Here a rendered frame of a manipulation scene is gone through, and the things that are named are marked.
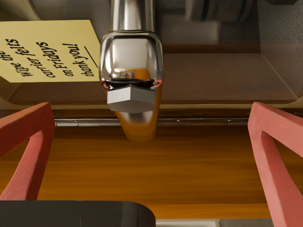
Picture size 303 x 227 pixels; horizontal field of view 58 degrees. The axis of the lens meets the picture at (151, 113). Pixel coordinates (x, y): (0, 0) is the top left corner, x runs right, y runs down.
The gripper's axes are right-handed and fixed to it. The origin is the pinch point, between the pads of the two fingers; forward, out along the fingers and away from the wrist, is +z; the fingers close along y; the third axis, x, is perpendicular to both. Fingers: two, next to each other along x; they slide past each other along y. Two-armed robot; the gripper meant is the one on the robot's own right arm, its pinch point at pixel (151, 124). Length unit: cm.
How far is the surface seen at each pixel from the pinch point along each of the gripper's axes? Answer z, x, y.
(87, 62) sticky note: 5.5, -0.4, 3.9
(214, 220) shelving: 58, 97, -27
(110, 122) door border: 16.3, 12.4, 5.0
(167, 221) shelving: 57, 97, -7
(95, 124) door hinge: 16.4, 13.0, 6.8
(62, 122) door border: 16.3, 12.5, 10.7
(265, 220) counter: 25, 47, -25
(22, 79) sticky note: 7.1, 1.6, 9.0
